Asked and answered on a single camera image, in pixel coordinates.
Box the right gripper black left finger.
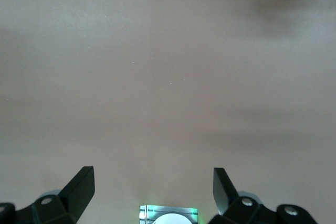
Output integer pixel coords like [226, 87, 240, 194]
[0, 166, 96, 224]

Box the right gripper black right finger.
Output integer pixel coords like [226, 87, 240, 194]
[211, 167, 318, 224]

